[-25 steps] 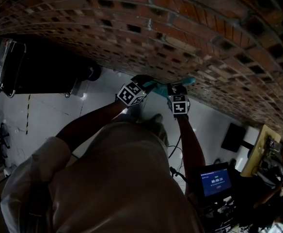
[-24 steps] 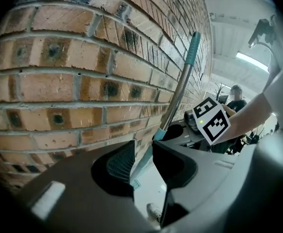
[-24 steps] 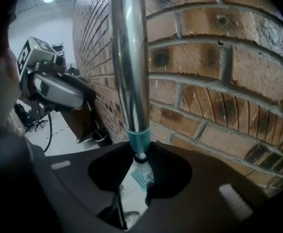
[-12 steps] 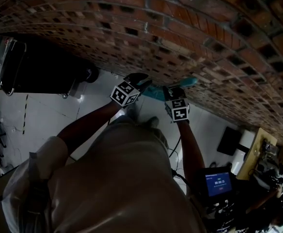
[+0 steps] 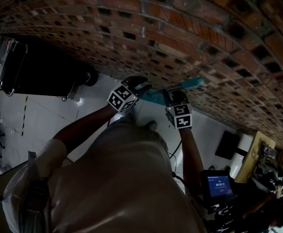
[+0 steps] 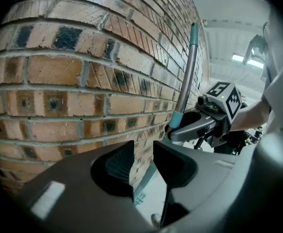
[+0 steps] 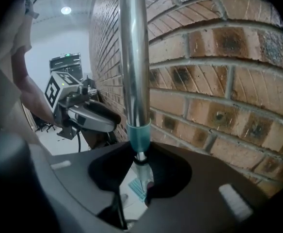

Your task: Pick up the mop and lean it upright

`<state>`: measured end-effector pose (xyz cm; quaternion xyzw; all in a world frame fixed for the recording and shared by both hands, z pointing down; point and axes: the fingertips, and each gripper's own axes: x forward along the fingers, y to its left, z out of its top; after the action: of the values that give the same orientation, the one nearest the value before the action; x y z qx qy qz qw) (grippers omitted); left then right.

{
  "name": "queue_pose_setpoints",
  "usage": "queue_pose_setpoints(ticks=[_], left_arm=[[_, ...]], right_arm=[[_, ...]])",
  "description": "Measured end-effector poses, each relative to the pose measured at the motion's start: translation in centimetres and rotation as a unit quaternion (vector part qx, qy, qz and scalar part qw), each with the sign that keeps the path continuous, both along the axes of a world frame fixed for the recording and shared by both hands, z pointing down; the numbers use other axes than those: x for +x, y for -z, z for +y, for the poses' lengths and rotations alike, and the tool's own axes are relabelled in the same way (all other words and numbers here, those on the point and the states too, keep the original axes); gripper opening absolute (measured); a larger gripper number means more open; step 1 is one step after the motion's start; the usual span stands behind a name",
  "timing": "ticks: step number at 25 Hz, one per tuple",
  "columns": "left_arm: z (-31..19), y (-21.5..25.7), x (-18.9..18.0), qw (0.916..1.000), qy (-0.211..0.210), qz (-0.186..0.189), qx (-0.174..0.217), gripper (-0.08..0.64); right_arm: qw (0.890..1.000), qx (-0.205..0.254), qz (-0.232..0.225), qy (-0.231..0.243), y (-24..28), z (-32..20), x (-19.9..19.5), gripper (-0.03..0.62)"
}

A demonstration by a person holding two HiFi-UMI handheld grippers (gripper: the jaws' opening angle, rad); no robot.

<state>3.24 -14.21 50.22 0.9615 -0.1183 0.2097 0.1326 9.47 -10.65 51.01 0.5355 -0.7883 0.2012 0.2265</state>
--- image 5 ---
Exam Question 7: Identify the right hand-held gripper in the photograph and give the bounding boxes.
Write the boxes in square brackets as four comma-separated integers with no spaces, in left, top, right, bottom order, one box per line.
[161,88,193,130]

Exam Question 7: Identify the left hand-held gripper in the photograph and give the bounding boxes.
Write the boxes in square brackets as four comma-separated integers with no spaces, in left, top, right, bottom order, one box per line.
[107,76,153,113]

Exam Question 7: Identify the teal mop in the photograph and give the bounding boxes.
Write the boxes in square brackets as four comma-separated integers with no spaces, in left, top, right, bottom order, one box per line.
[140,78,204,106]

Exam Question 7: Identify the person's right forearm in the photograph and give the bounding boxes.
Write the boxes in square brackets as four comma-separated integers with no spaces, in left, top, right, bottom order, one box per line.
[179,127,205,196]

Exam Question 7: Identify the person's left forearm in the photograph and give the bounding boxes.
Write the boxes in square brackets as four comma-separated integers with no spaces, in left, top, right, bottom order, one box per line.
[53,105,113,160]

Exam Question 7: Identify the person's beige trousers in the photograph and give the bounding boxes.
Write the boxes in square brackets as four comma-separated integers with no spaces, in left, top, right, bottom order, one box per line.
[109,108,137,129]

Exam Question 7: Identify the person's grey shoe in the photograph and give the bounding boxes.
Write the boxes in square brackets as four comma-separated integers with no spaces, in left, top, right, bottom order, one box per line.
[143,120,158,132]

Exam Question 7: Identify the black floor mat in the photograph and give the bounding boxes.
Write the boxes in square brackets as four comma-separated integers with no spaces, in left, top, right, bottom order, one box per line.
[215,130,244,160]

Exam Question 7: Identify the black wheeled cart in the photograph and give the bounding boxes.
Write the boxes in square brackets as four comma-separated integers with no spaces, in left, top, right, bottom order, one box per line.
[0,36,100,102]

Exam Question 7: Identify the light wooden desk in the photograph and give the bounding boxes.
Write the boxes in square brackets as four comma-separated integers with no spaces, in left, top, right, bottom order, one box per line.
[235,130,277,183]

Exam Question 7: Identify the person in white shirt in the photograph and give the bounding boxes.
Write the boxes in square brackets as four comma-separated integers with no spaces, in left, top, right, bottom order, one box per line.
[0,120,205,233]

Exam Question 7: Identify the small black monitor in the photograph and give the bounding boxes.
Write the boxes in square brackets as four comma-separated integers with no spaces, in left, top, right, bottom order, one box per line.
[200,170,236,207]

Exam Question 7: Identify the grey white round device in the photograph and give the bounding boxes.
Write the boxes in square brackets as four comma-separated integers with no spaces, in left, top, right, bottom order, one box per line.
[252,142,283,180]

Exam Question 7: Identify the grey shoulder strap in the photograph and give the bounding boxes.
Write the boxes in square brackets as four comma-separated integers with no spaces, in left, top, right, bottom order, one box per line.
[27,151,50,213]

